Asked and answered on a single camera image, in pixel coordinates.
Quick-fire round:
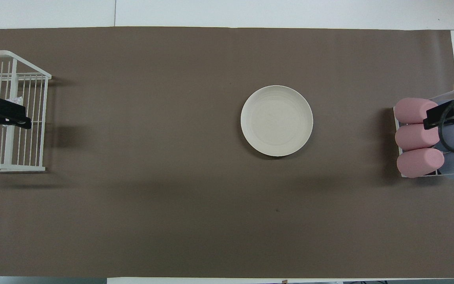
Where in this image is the cream round plate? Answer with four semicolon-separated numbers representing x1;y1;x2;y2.
240;85;314;157

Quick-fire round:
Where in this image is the brown table mat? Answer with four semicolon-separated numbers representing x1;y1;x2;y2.
0;26;454;278

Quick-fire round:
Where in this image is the white wire dish rack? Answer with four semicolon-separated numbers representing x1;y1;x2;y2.
0;50;52;172

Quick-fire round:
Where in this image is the pink plastic cup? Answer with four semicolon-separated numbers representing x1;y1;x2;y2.
394;97;440;125
397;148;445;178
395;123;441;151

